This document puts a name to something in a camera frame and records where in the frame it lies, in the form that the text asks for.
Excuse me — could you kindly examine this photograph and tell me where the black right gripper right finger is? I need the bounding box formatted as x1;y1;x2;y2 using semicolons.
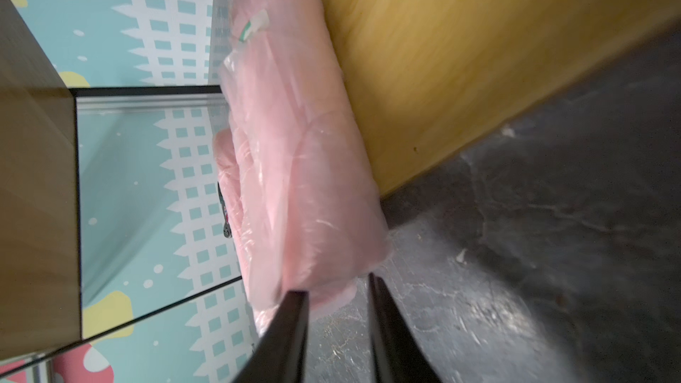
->
368;273;441;383

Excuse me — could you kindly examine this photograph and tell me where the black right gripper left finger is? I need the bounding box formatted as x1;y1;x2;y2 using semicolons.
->
233;291;310;383

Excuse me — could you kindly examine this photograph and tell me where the pink trash bag roll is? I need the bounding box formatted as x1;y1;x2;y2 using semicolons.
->
219;0;390;308
213;129;358;320

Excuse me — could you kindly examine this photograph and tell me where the green handled ratchet wrench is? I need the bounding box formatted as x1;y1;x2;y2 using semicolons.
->
217;185;232;239

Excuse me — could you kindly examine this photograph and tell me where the wooden three-tier shelf black frame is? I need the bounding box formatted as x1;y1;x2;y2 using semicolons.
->
0;0;681;363

